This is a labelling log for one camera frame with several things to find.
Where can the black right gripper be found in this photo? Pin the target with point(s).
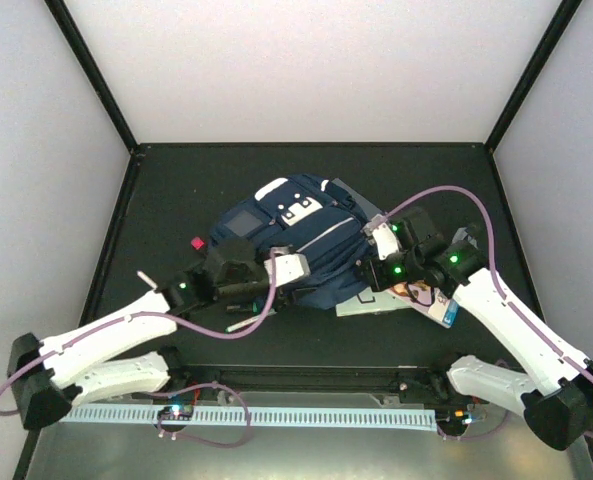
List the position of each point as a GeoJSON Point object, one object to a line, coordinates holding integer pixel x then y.
{"type": "Point", "coordinates": [371, 273]}

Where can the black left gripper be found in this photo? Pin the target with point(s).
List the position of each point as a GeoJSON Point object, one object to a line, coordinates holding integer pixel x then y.
{"type": "Point", "coordinates": [277, 293]}

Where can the navy blue student backpack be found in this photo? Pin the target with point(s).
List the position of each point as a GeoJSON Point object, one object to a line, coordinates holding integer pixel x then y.
{"type": "Point", "coordinates": [312, 216]}

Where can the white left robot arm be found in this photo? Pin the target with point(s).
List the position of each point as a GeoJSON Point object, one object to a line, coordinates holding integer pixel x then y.
{"type": "Point", "coordinates": [49, 378]}

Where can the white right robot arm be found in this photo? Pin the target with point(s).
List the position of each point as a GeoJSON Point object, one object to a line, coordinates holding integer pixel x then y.
{"type": "Point", "coordinates": [554, 390]}

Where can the green capped marker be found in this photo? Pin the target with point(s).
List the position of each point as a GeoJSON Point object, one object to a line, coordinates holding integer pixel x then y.
{"type": "Point", "coordinates": [246, 307]}

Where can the dog picture book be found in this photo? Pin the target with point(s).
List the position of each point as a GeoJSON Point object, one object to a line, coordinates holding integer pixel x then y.
{"type": "Point", "coordinates": [428, 301]}

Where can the white green pen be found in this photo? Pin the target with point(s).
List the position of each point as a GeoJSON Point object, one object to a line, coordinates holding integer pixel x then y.
{"type": "Point", "coordinates": [244, 325]}

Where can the white square book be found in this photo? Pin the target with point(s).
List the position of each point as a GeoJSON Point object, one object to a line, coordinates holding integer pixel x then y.
{"type": "Point", "coordinates": [369, 302]}

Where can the grey pencil pouch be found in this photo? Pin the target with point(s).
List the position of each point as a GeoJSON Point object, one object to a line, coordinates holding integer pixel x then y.
{"type": "Point", "coordinates": [469, 233]}

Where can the dark blue notebook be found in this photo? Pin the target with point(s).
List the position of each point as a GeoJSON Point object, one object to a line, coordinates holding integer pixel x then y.
{"type": "Point", "coordinates": [368, 207]}

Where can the red capped marker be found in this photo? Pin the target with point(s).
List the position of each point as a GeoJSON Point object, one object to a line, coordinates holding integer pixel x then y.
{"type": "Point", "coordinates": [197, 243]}

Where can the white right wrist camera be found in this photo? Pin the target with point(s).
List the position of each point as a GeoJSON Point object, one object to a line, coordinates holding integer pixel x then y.
{"type": "Point", "coordinates": [381, 234]}

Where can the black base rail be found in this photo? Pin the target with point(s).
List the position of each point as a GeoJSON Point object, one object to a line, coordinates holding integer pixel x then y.
{"type": "Point", "coordinates": [423, 384]}

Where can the white slotted cable duct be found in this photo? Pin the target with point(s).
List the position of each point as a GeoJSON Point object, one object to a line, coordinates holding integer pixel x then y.
{"type": "Point", "coordinates": [234, 416]}

